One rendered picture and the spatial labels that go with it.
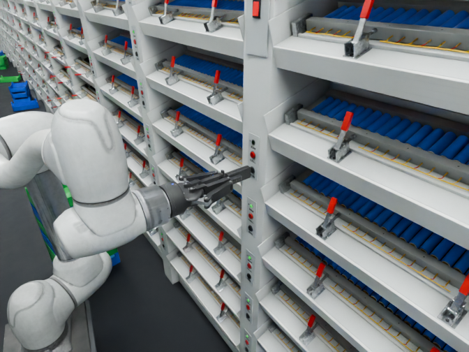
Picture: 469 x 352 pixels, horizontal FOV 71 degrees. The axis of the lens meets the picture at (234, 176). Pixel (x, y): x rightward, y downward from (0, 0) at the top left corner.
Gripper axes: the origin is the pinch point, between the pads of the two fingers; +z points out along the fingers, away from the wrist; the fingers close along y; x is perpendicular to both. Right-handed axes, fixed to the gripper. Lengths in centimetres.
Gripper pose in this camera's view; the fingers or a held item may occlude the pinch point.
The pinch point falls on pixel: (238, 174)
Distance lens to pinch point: 82.2
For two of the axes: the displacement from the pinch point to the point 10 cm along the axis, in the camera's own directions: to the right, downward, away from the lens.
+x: 0.0, -8.7, -5.0
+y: 5.9, 4.0, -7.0
